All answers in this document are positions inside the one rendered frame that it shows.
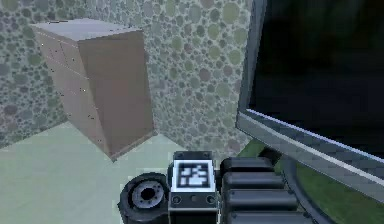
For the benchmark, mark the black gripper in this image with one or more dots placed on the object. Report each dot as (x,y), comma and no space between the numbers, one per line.
(145,196)

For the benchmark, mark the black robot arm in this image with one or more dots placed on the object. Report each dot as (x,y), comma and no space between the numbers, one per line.
(233,193)

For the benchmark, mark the brown chest of drawers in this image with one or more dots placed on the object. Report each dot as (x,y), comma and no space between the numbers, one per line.
(110,90)

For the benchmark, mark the green table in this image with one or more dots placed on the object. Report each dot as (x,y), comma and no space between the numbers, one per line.
(343,203)

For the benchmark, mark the grey framed television set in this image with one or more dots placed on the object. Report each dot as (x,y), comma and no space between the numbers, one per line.
(316,83)

